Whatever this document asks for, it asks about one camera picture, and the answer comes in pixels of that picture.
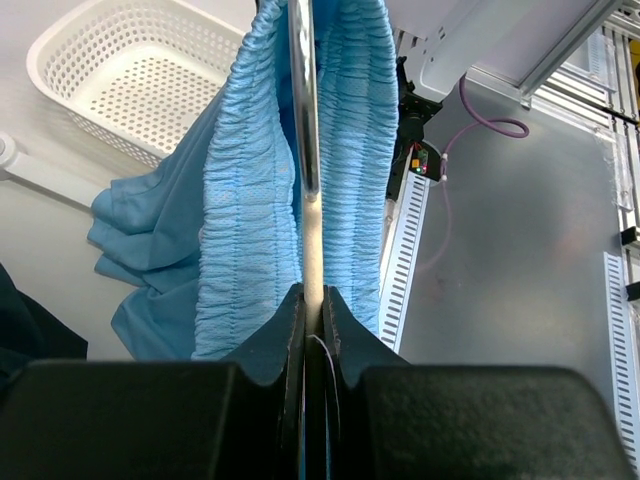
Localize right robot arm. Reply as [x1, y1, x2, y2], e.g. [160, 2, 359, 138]
[386, 0, 529, 163]

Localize white perforated plastic basket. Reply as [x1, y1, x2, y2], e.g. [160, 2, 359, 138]
[26, 1, 244, 169]

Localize slotted white cable duct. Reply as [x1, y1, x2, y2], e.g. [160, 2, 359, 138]
[378, 172, 430, 354]

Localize light blue shorts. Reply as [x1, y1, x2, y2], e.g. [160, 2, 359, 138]
[88, 1, 398, 361]

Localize dark navy shorts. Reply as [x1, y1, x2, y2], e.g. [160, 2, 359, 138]
[0, 266, 88, 388]

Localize white metal clothes rack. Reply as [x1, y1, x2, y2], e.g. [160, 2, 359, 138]
[1, 132, 102, 209]

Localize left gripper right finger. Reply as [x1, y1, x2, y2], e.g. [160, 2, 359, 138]
[323, 287, 635, 479]

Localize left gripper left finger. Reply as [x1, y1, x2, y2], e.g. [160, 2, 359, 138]
[1, 285, 304, 479]

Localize cream hanger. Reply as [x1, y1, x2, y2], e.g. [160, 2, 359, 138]
[288, 0, 324, 336]

